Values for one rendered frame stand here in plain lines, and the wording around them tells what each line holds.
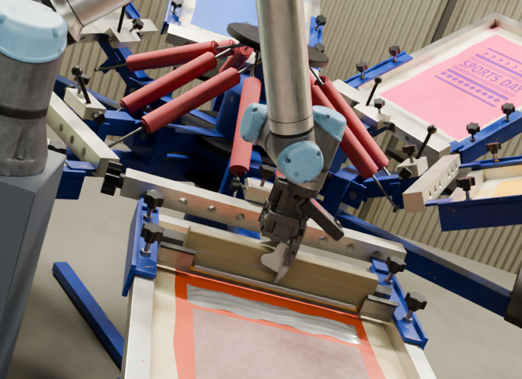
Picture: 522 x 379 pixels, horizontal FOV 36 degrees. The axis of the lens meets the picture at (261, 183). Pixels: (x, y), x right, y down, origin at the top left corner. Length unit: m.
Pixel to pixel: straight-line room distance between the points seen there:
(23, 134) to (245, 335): 0.56
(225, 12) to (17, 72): 2.03
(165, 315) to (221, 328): 0.11
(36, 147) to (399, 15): 3.77
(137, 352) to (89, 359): 1.71
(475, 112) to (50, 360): 1.72
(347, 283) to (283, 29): 0.61
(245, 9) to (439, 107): 0.86
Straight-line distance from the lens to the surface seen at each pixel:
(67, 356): 2.98
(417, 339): 1.64
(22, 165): 1.23
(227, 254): 1.59
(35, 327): 3.08
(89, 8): 1.32
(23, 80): 1.19
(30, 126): 1.22
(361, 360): 1.57
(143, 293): 1.44
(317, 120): 1.49
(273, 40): 1.27
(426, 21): 4.86
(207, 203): 1.79
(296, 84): 1.29
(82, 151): 1.92
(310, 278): 1.63
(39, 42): 1.18
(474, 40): 3.33
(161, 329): 1.42
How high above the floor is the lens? 1.69
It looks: 19 degrees down
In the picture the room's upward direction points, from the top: 20 degrees clockwise
